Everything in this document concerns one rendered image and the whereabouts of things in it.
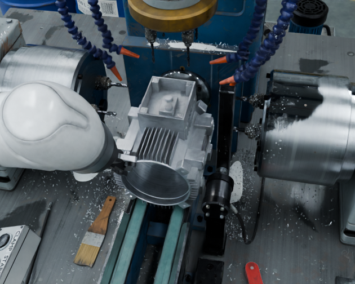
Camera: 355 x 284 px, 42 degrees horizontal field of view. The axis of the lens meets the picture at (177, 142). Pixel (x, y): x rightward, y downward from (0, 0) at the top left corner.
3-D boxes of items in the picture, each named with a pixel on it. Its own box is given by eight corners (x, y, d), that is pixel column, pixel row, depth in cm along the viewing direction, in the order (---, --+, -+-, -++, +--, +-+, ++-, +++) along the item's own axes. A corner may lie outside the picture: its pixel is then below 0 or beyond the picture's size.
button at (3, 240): (5, 238, 89) (-1, 233, 87) (17, 236, 87) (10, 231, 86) (-1, 252, 87) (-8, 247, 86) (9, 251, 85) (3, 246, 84)
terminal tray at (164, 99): (152, 98, 109) (150, 75, 104) (197, 105, 107) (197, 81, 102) (138, 136, 102) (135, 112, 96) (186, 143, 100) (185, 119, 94)
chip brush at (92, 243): (103, 195, 125) (103, 194, 124) (121, 199, 124) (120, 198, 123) (72, 263, 112) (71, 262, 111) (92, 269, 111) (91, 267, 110)
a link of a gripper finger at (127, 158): (101, 145, 77) (132, 149, 76) (111, 150, 82) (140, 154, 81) (99, 159, 76) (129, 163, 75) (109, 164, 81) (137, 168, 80)
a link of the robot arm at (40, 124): (112, 102, 67) (27, 103, 69) (75, 63, 52) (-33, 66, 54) (107, 176, 65) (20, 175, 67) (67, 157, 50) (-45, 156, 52)
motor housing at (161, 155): (142, 139, 121) (134, 85, 107) (213, 150, 118) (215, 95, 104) (119, 202, 109) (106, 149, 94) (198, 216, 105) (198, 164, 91)
